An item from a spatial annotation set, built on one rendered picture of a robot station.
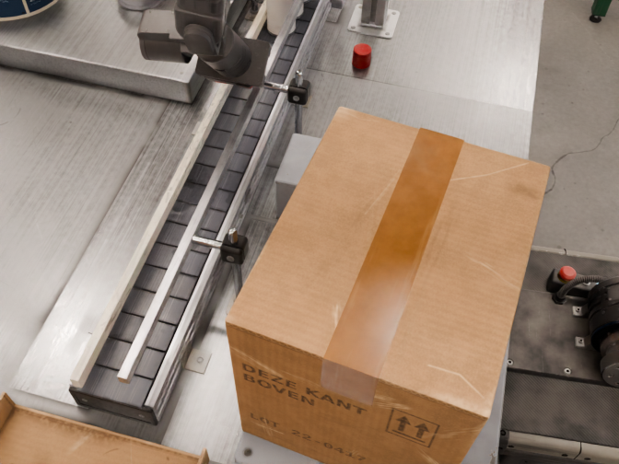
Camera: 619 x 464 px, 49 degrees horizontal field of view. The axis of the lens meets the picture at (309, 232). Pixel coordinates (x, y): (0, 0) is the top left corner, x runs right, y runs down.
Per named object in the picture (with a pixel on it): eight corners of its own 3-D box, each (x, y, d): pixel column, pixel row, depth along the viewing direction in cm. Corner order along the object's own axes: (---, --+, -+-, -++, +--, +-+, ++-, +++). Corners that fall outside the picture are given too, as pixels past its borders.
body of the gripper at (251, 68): (206, 32, 101) (192, 18, 94) (273, 45, 100) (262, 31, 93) (198, 75, 102) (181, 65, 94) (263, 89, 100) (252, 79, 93)
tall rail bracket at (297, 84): (267, 135, 114) (263, 57, 101) (309, 145, 113) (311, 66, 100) (261, 149, 112) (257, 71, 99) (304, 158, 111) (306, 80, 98)
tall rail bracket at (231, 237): (204, 282, 97) (191, 210, 84) (253, 294, 96) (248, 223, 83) (196, 300, 95) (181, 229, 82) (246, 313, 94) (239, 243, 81)
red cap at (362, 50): (354, 55, 127) (356, 40, 125) (372, 59, 127) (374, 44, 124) (349, 66, 125) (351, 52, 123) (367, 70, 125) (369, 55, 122)
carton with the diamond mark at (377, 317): (328, 243, 99) (339, 103, 77) (491, 296, 94) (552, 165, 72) (240, 431, 82) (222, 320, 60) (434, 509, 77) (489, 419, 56)
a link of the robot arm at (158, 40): (206, 34, 81) (221, -26, 83) (114, 26, 82) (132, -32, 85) (227, 87, 92) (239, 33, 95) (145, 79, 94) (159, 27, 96)
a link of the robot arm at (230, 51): (228, 62, 87) (234, 17, 87) (177, 57, 88) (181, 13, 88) (241, 73, 94) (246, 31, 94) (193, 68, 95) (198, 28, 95)
